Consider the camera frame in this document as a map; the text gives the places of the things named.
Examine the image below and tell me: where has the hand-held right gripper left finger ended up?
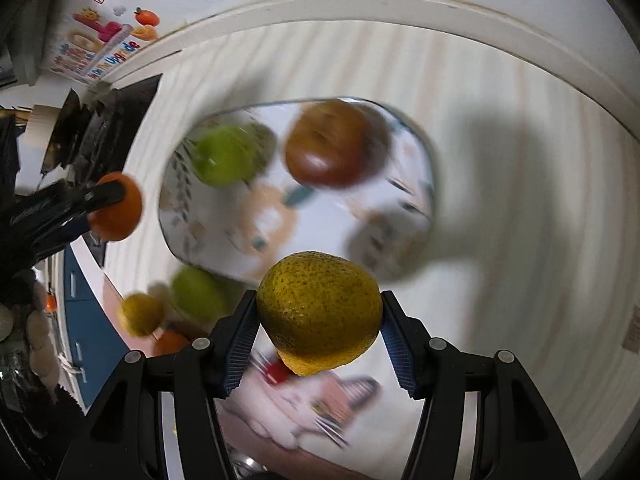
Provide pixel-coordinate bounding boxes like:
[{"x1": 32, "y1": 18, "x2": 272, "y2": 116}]
[{"x1": 56, "y1": 289, "x2": 261, "y2": 480}]

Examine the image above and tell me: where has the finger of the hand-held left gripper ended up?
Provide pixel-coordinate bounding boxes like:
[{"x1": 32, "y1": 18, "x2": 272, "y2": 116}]
[
  {"x1": 10, "y1": 180, "x2": 126, "y2": 227},
  {"x1": 27, "y1": 214, "x2": 96, "y2": 262}
]

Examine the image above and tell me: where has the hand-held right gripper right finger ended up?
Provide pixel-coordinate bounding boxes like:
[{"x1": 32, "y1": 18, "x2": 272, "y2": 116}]
[{"x1": 380, "y1": 290, "x2": 582, "y2": 480}]

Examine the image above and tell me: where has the bright orange tangerine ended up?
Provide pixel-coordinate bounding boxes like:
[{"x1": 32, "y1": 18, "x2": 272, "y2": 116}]
[
  {"x1": 87, "y1": 172, "x2": 144, "y2": 242},
  {"x1": 152, "y1": 330, "x2": 192, "y2": 359}
]

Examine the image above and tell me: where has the yellow-green speckled orange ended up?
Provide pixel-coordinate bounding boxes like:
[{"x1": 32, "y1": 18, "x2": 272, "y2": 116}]
[{"x1": 256, "y1": 251, "x2": 384, "y2": 377}]

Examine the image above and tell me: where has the patterned rectangular tray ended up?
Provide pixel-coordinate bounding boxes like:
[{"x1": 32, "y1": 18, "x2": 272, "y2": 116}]
[{"x1": 158, "y1": 97, "x2": 437, "y2": 284}]

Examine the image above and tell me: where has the green apple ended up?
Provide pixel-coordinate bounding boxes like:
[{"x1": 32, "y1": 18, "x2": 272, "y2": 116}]
[
  {"x1": 171, "y1": 265, "x2": 227, "y2": 324},
  {"x1": 191, "y1": 124, "x2": 262, "y2": 187}
]

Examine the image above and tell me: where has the red-brown apple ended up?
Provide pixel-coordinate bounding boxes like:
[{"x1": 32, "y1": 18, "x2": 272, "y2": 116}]
[{"x1": 284, "y1": 99, "x2": 375, "y2": 189}]

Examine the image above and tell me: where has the beige tape roll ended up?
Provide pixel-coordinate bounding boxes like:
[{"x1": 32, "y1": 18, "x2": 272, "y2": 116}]
[{"x1": 24, "y1": 104, "x2": 65, "y2": 147}]

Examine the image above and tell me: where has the pink printed cloth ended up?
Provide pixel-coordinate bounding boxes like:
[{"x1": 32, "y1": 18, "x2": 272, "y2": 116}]
[{"x1": 219, "y1": 349, "x2": 382, "y2": 452}]

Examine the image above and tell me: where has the blue cabinet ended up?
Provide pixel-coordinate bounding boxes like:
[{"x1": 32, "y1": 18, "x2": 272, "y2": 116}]
[{"x1": 62, "y1": 247, "x2": 129, "y2": 407}]

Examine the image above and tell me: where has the small yellow-green orange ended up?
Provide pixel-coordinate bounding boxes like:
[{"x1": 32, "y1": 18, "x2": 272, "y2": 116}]
[{"x1": 119, "y1": 293, "x2": 164, "y2": 337}]

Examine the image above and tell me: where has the fruit-printed carton box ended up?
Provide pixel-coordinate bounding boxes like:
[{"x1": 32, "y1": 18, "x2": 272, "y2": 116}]
[{"x1": 39, "y1": 0, "x2": 162, "y2": 87}]

